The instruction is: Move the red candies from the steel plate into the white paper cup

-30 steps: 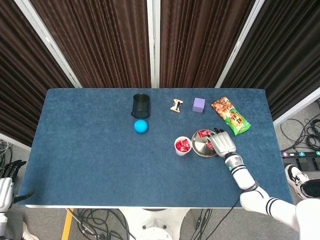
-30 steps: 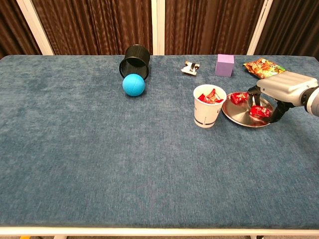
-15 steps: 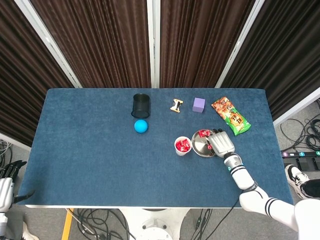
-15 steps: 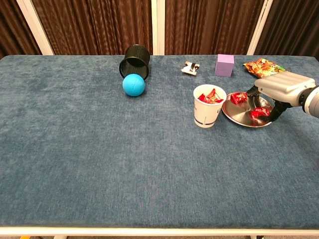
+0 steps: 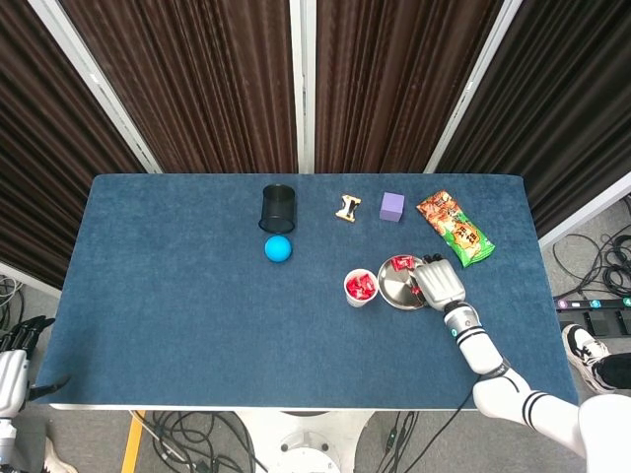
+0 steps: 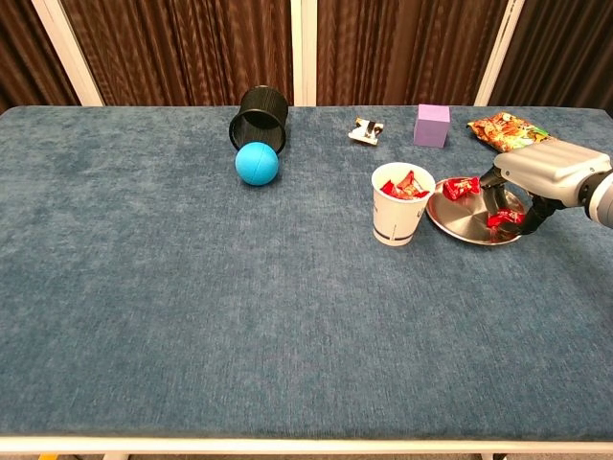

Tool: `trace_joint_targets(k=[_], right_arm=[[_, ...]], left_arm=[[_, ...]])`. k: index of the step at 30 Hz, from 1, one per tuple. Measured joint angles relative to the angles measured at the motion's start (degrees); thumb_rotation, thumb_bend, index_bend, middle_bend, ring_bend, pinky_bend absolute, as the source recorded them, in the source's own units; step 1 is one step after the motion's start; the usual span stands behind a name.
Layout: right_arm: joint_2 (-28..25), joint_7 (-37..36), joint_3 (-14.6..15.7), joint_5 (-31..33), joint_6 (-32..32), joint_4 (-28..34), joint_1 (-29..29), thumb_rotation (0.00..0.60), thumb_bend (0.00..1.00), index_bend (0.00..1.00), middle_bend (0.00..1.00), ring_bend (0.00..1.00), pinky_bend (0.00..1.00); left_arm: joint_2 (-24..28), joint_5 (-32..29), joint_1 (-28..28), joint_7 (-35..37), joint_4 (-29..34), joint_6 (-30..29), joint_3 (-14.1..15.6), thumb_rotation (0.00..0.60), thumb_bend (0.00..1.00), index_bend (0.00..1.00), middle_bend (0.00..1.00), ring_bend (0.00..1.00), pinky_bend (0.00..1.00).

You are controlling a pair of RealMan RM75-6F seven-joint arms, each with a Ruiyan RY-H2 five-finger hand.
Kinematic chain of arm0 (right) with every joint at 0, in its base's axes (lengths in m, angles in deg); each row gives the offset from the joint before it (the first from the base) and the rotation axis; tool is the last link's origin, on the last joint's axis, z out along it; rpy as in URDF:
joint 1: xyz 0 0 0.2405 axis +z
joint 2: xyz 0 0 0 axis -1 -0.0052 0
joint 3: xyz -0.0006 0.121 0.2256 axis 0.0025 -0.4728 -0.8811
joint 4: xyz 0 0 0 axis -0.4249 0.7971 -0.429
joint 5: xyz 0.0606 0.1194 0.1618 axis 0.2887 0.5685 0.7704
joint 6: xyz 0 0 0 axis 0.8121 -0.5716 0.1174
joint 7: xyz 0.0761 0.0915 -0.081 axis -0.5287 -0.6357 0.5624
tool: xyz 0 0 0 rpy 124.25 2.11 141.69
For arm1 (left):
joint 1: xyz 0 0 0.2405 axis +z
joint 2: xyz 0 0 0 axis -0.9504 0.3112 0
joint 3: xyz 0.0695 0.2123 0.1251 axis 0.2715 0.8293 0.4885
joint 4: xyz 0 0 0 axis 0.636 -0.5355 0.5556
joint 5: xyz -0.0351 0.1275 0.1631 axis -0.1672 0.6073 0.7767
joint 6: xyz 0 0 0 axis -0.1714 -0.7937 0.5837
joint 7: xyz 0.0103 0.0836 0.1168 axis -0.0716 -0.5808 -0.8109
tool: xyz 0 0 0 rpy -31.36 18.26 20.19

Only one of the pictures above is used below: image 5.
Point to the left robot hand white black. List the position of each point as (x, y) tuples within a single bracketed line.
[(12, 382)]

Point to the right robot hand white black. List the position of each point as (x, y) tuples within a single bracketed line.
[(441, 286)]

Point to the small red object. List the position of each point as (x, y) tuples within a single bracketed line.
[(401, 263), (417, 290)]

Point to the red candies heap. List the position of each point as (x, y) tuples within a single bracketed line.
[(361, 287)]

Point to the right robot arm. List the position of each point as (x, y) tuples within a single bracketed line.
[(480, 350)]

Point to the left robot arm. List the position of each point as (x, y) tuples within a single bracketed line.
[(6, 438)]

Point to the white paper cup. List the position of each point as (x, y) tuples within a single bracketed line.
[(357, 303)]

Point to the black mesh pen cup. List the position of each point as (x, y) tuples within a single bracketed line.
[(278, 207)]

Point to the round metal plate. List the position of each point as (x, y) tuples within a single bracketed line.
[(394, 288)]

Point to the orange green snack bag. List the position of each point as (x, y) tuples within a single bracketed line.
[(456, 229)]

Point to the grey trouser leg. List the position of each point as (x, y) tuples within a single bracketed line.
[(32, 443)]

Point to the white shoe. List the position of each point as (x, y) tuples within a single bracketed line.
[(59, 458)]

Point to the purple cube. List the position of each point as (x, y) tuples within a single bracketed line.
[(392, 207)]

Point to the yellow floor tape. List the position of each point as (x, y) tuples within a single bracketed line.
[(132, 443)]

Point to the white black sneaker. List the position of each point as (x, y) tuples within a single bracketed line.
[(584, 352)]

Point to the blue ball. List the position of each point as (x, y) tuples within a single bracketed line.
[(278, 249)]

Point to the black foot pedals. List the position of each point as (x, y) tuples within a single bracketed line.
[(606, 322)]

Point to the black trouser leg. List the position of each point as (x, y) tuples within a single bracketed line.
[(616, 369)]

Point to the blue fabric table mat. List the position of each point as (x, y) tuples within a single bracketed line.
[(197, 320)]

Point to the brown pleated curtain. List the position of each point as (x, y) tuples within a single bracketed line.
[(39, 148), (197, 88), (394, 88), (567, 98)]

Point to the white partition frame rail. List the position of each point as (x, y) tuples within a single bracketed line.
[(586, 214), (29, 283)]

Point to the white partition frame post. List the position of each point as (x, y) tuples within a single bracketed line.
[(472, 86), (96, 81), (303, 74)]

